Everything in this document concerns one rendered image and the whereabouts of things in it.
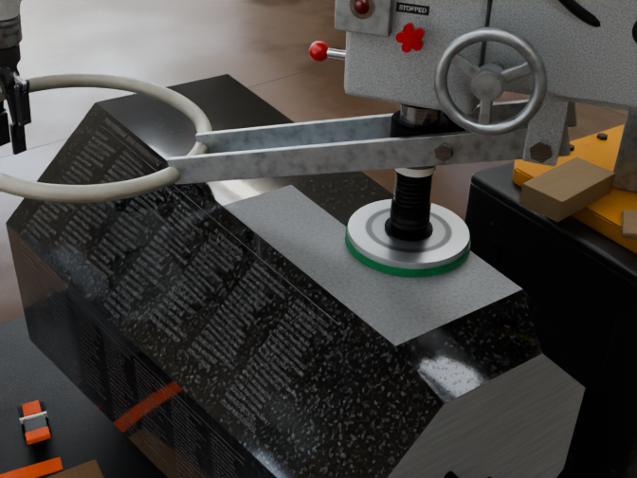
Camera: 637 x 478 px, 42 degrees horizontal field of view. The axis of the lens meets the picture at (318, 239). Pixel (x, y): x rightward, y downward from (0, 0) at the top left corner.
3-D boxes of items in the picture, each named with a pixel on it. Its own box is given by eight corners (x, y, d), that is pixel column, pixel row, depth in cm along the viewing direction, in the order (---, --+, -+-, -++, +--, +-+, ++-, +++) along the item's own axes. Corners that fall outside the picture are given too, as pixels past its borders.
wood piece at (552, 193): (572, 175, 187) (576, 156, 185) (611, 192, 181) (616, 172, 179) (518, 203, 176) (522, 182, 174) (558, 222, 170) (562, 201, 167)
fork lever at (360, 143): (578, 115, 134) (575, 85, 131) (567, 166, 118) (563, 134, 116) (212, 149, 162) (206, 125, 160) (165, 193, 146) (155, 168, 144)
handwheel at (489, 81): (544, 119, 119) (563, 16, 110) (535, 148, 111) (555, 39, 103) (442, 102, 123) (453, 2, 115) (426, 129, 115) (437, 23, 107)
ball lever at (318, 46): (359, 64, 126) (360, 43, 124) (353, 70, 123) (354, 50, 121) (313, 56, 128) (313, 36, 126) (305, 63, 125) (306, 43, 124)
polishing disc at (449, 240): (382, 193, 157) (382, 187, 156) (486, 226, 148) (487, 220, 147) (324, 244, 142) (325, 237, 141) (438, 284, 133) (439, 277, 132)
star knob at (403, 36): (427, 45, 115) (430, 18, 113) (420, 55, 112) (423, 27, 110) (402, 42, 116) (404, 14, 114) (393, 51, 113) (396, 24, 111)
